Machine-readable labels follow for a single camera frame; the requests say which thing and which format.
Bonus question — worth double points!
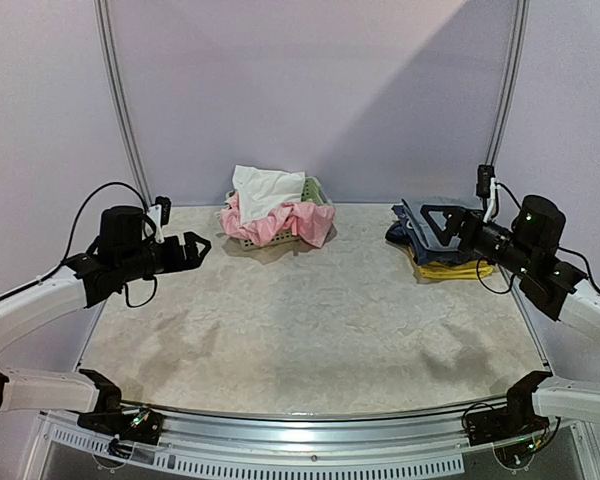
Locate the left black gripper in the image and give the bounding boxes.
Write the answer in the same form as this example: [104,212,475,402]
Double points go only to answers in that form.
[118,230,211,282]

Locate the pink patterned shorts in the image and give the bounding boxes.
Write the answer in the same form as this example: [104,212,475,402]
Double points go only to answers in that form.
[218,194,336,248]

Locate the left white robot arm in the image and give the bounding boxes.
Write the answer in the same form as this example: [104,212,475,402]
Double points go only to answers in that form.
[0,204,212,434]

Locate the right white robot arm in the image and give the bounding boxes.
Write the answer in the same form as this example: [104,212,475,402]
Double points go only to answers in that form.
[421,195,600,436]

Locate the grey blue folded garment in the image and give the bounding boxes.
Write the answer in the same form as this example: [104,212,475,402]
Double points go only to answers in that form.
[402,196,480,252]

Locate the navy folded garment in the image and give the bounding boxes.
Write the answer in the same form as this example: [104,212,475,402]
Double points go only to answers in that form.
[385,204,480,266]

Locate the yellow folded garment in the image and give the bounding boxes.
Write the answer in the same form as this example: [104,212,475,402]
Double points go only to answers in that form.
[406,247,495,281]

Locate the white cloth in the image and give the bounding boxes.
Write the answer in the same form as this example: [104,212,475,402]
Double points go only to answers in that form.
[232,165,306,224]

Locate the green plastic basket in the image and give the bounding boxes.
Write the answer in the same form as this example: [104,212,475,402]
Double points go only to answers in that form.
[226,177,333,250]

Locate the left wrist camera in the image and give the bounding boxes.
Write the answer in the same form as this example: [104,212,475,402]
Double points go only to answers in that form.
[146,196,172,244]

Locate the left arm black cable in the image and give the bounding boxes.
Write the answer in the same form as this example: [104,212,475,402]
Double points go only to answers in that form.
[62,181,159,308]

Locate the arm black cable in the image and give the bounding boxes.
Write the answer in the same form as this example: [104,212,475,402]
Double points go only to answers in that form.
[62,181,159,308]
[474,182,600,306]

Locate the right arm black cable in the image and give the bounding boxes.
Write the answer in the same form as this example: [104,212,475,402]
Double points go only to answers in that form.
[474,182,600,306]

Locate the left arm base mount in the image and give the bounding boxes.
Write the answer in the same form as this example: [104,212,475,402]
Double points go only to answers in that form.
[77,407,165,460]

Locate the front aluminium rail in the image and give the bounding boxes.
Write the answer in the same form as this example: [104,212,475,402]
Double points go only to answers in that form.
[27,387,600,480]

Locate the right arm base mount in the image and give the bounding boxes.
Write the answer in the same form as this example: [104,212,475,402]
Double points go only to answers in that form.
[461,402,562,472]

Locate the right aluminium frame post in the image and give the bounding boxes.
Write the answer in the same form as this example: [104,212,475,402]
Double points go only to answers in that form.
[486,0,529,166]

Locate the aluminium frame post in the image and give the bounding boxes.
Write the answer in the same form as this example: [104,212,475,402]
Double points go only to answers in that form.
[486,0,529,166]
[94,0,152,202]

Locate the left aluminium frame post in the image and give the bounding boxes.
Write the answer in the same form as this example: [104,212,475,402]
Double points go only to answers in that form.
[94,0,152,202]

